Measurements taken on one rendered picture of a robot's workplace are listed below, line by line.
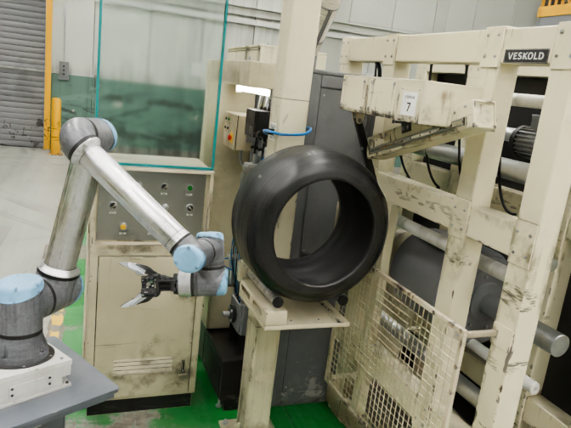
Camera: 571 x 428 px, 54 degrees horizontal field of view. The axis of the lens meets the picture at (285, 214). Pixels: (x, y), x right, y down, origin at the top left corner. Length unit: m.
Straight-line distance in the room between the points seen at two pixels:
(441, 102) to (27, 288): 1.51
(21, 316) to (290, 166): 1.04
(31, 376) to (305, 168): 1.16
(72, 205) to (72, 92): 9.23
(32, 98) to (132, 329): 8.83
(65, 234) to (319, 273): 1.04
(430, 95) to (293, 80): 0.67
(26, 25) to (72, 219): 9.40
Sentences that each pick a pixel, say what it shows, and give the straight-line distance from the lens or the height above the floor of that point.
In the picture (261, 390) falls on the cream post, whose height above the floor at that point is 0.29.
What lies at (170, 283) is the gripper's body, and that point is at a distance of 1.92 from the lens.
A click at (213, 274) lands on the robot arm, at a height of 1.07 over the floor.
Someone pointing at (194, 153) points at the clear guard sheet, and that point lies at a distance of 2.69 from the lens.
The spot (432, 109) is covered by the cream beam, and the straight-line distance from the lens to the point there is 1.96.
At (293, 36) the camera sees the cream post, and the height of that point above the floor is 1.90.
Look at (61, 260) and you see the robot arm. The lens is 2.16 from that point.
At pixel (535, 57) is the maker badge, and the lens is 2.03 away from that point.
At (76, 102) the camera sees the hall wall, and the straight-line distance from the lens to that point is 11.28.
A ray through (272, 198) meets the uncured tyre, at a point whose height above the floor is 1.32.
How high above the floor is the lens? 1.72
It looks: 13 degrees down
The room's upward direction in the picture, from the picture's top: 7 degrees clockwise
